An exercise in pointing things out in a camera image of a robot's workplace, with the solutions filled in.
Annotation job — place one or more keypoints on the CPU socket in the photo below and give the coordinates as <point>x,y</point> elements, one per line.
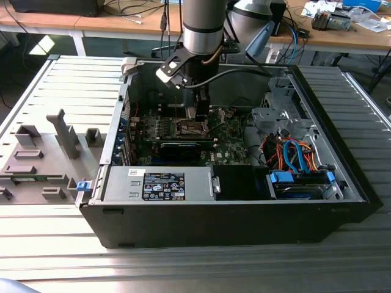
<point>189,128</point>

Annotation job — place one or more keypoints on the hard disk in blue carrier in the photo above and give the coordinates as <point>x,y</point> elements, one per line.
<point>297,190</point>

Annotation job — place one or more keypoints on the black plastic shroud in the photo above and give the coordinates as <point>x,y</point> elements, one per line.
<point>233,183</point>

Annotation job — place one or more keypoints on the silver CPU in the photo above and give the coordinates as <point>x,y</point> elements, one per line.
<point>191,112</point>

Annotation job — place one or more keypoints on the black graphics card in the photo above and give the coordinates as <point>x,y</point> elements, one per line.
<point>180,151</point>

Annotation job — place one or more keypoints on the black box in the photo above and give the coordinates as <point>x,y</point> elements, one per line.
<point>55,6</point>

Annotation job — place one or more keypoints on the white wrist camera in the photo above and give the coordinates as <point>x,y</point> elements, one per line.
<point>166,74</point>

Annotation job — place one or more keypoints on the grey metal device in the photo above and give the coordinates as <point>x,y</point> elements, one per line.
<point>331,21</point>

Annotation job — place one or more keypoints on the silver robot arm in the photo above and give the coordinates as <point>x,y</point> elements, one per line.
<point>203,39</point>

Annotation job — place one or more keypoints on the black speaker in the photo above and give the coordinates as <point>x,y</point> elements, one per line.
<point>279,27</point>

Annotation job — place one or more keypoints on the green RAM stick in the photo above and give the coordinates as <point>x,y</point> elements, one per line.
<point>26,180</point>

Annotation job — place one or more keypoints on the wooden desk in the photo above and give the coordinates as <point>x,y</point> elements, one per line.
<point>61,23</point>
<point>336,39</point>

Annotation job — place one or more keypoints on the grey parts rack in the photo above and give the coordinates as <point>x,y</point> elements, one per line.
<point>52,146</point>

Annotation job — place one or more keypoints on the metal drive cage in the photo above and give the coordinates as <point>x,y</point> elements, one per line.
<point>275,116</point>

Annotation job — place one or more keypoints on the green motherboard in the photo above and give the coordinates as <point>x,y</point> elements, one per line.
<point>227,143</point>

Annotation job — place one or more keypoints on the blue case latch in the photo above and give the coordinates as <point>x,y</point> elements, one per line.
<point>84,186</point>

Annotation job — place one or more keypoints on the blue rounded object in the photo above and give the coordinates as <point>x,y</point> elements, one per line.
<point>12,287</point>

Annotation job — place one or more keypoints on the grey power supply unit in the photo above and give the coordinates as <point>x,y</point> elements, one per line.
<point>122,183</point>

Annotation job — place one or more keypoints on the blue cardboard box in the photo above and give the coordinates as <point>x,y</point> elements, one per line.
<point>362,4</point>

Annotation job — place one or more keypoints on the black PC case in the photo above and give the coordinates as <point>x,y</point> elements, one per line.
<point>214,226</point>

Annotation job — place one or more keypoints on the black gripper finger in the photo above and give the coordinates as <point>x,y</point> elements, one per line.
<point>204,103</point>

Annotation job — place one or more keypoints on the pale blue teach pendant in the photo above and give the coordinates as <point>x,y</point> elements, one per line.
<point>261,38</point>

